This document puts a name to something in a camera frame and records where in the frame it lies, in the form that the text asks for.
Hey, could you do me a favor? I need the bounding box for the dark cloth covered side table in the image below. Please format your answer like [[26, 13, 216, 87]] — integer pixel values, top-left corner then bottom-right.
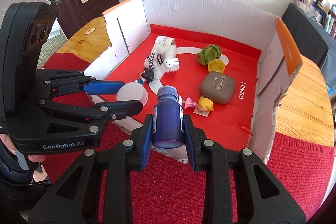
[[281, 3, 336, 72]]

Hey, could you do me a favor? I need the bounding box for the yellow-haired figurine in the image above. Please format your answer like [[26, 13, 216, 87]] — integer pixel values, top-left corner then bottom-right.
[[181, 95, 215, 114]]

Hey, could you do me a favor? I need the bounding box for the white washi tape roll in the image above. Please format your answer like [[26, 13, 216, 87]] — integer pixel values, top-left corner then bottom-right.
[[155, 35, 177, 47]]

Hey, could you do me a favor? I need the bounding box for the clear plastic lid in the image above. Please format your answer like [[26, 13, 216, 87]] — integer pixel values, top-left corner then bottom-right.
[[116, 81, 149, 107]]

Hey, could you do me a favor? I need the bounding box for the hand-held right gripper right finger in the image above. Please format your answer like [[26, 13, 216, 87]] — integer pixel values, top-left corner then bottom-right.
[[184, 114, 306, 224]]

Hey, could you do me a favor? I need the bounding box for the dark-haired figurine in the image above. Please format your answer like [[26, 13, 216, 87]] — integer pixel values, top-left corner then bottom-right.
[[135, 69, 156, 85]]

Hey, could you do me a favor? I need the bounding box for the green knitted cabbage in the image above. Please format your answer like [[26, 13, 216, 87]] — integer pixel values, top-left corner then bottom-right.
[[197, 45, 222, 66]]

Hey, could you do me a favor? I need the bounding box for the yellow bottle cap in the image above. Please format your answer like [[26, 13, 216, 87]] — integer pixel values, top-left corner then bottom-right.
[[207, 60, 226, 74]]

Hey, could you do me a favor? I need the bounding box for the person's left hand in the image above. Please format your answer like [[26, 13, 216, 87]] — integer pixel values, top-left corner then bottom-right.
[[0, 133, 49, 180]]

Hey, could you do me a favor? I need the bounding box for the grey eyeshadow case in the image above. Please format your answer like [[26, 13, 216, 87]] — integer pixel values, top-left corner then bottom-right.
[[200, 72, 236, 104]]

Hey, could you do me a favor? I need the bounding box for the white plush bunny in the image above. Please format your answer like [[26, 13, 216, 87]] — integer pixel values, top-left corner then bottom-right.
[[143, 44, 180, 80]]

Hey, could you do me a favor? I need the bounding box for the person's left forearm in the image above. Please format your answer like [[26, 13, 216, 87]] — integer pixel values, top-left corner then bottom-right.
[[0, 141, 53, 214]]

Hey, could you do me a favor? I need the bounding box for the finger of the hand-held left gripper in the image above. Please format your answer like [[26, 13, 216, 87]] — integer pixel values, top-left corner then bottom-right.
[[37, 99, 144, 135], [35, 69, 126, 101]]

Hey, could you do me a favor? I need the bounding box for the row of bottles and cups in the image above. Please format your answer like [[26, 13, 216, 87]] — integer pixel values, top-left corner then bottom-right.
[[304, 0, 336, 38]]

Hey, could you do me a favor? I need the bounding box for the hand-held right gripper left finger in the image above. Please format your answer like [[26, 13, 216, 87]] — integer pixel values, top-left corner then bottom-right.
[[28, 114, 154, 224]]

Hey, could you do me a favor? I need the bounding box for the orange cardboard box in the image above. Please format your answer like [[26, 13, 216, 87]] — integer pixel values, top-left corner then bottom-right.
[[84, 0, 302, 165]]

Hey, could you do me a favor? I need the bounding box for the red knitted blanket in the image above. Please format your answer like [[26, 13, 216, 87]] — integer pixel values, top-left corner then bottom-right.
[[42, 52, 335, 224]]

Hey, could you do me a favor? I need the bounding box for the purple bottle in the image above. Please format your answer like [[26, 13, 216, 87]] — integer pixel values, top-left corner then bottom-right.
[[152, 85, 185, 148]]

